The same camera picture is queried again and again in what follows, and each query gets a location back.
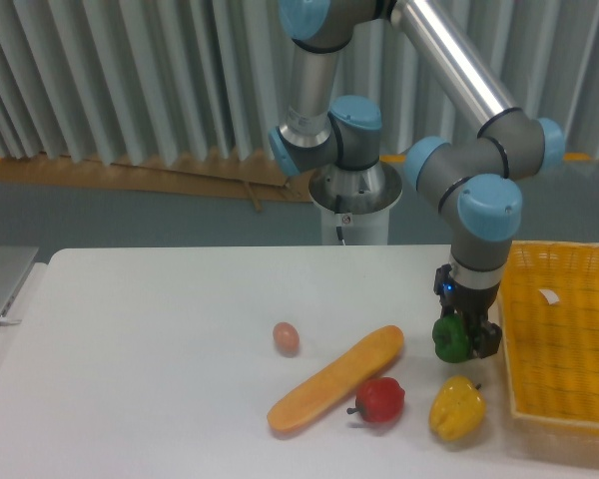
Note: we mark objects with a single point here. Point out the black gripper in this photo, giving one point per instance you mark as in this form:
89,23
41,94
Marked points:
484,336

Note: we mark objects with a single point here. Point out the green bell pepper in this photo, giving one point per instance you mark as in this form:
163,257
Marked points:
451,341

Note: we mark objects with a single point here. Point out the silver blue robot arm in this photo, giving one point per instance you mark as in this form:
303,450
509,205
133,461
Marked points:
472,186

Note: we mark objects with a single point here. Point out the yellow bell pepper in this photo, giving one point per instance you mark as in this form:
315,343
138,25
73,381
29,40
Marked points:
457,409

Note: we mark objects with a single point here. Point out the white label in basket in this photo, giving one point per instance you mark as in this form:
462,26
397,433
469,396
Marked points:
550,296

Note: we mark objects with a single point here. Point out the yellow woven basket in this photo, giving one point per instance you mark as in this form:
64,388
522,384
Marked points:
552,351

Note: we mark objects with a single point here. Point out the red bell pepper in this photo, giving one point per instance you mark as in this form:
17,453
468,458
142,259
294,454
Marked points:
379,400

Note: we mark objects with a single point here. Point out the orange baguette bread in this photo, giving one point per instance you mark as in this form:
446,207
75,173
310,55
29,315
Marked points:
316,396

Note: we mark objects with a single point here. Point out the brown egg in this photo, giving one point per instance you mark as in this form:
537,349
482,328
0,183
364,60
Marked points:
286,338

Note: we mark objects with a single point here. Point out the brown cardboard sheet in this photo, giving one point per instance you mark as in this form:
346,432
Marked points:
256,180

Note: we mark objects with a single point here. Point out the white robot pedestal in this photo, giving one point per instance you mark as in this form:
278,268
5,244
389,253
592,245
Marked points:
351,229

